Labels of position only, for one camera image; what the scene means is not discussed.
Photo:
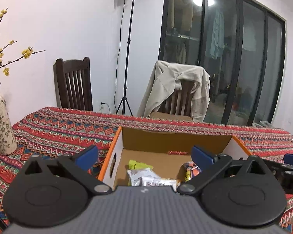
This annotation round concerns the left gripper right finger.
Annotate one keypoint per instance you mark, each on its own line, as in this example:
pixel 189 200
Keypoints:
pixel 212 166

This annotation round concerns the beige jacket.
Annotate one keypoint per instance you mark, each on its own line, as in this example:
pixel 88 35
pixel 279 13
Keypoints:
pixel 166 78

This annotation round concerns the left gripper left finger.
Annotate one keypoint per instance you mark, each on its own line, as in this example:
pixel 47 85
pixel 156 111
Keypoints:
pixel 77 165

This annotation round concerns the patterned red tablecloth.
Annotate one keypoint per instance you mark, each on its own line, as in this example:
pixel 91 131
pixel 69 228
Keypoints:
pixel 52 131

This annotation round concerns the silver snack packet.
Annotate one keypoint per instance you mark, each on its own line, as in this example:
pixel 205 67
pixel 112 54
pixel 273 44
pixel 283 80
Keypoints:
pixel 147 177

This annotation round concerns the black framed glass doors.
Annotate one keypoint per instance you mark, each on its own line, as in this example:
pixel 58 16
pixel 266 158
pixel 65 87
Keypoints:
pixel 239 43

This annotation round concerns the floral ceramic vase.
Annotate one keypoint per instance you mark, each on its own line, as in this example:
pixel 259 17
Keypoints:
pixel 7 139

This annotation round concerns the green white snack packet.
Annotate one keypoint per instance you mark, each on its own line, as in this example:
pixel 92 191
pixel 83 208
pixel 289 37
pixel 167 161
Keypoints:
pixel 136 166

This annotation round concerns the chair with beige jacket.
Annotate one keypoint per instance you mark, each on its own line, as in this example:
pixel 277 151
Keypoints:
pixel 177 107

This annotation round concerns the red orange snack bag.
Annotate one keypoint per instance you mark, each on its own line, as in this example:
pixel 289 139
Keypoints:
pixel 191 170

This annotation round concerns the studio light on stand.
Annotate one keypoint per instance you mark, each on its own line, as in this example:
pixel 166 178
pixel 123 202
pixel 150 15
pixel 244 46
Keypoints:
pixel 124 103

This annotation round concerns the dark wooden chair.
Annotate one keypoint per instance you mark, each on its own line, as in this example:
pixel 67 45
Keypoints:
pixel 73 83

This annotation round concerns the orange cardboard box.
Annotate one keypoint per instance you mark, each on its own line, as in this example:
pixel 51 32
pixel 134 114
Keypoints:
pixel 165 152

